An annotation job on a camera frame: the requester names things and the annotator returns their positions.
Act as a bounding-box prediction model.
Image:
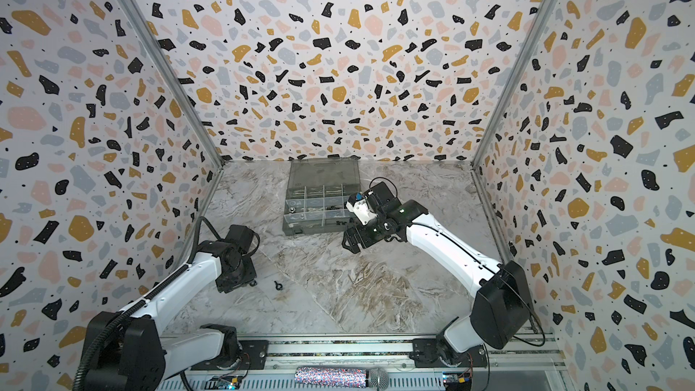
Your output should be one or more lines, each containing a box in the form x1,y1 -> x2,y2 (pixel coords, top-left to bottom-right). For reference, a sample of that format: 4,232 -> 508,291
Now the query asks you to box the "clear plastic compartment organizer box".
282,157 -> 360,236

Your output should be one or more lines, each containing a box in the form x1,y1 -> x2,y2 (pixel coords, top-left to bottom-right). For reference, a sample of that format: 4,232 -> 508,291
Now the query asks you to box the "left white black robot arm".
72,224 -> 261,390

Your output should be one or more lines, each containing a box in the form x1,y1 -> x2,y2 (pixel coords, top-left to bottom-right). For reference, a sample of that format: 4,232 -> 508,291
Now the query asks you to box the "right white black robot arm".
342,181 -> 534,354

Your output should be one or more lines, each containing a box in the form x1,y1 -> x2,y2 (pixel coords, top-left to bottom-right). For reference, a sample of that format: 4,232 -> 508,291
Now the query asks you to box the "glitter handheld microphone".
294,367 -> 389,390

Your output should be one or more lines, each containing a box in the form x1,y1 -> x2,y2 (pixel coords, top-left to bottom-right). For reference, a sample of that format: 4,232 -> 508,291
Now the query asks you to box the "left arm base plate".
191,340 -> 270,372

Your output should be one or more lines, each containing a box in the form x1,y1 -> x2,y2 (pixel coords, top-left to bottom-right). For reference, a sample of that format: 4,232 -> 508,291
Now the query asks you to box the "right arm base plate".
408,338 -> 488,369

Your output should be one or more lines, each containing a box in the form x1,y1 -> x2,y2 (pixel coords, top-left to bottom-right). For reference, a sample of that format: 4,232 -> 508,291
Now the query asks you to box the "aluminium front rail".
156,335 -> 573,390

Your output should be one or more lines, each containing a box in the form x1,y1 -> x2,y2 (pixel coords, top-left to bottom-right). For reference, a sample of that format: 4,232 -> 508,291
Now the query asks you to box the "right corner aluminium post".
472,0 -> 557,172

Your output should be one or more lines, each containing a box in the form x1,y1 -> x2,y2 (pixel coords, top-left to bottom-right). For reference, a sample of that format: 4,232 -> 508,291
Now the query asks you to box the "corner aluminium post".
117,0 -> 224,169
472,0 -> 557,172

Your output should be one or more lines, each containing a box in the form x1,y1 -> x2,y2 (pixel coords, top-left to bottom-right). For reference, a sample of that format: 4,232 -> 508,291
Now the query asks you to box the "left corner aluminium post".
117,0 -> 224,169

